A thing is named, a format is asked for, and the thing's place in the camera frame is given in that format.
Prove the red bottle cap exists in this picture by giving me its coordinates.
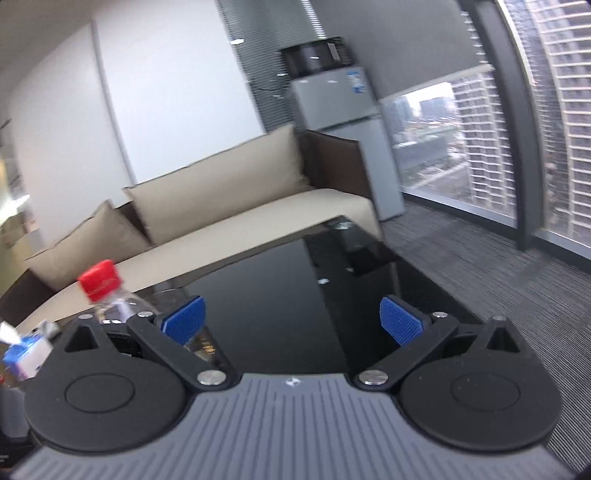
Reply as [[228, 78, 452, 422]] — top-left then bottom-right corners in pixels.
[[77, 260, 122, 304]]

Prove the clear plastic water bottle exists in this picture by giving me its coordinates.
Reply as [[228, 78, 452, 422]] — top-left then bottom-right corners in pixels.
[[94, 289, 215, 363]]

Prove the left beige sofa cushion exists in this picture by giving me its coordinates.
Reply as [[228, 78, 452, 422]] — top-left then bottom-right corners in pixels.
[[25, 201, 150, 291]]

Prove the beige sofa cushion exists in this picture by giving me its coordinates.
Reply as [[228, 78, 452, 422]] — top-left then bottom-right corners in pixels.
[[25, 201, 150, 291], [124, 124, 310, 245]]

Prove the brown beige sofa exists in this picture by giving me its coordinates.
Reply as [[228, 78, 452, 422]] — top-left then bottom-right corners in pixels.
[[1, 129, 383, 333]]

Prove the blue white tissue box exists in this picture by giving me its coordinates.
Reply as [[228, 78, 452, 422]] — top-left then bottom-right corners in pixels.
[[1, 322, 53, 381]]

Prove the right beige sofa cushion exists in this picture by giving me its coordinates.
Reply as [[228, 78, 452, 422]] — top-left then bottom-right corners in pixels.
[[124, 124, 310, 245]]

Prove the silver grey refrigerator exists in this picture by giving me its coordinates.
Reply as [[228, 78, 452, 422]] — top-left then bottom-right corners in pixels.
[[288, 66, 405, 221]]

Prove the black microwave oven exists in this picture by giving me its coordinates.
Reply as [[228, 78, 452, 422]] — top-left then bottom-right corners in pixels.
[[280, 36, 355, 79]]

